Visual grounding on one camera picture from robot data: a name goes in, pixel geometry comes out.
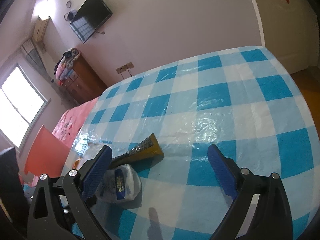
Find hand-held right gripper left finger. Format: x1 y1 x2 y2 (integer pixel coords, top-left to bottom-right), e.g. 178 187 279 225
27 145 113 240

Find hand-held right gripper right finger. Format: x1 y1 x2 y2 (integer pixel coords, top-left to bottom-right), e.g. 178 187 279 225
207 144 293 240

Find plastic wrapper blue print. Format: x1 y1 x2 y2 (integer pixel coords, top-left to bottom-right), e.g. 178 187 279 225
96 164 142 203

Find yellow box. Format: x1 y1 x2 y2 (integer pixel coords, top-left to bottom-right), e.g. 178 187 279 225
110 134 165 168

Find pink printed blanket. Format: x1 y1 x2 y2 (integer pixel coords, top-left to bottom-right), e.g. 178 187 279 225
23 97 100 202

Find blue checkered tablecloth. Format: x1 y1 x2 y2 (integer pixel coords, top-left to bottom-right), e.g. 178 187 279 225
67 45 320 240

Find black boxy object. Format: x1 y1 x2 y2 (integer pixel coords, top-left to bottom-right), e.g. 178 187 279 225
0 147 28 233

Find brown wooden dresser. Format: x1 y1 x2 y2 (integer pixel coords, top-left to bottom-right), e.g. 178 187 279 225
60 55 108 105

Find bright window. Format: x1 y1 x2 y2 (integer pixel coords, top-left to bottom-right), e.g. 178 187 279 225
0 64 52 148

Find pile of folded clothes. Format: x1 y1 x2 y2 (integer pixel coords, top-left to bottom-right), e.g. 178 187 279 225
53 48 81 85

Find grey curtain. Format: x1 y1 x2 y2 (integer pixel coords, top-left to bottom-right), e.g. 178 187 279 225
20 39 52 88

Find white door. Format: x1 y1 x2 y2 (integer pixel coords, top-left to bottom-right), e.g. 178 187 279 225
245 0 318 73

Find wall socket panel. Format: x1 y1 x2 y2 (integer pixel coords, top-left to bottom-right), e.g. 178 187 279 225
116 62 135 74

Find wall air conditioner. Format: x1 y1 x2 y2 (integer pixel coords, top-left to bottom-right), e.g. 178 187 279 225
33 16 51 42

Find black wall television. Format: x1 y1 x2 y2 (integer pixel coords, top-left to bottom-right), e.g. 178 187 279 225
69 0 112 44

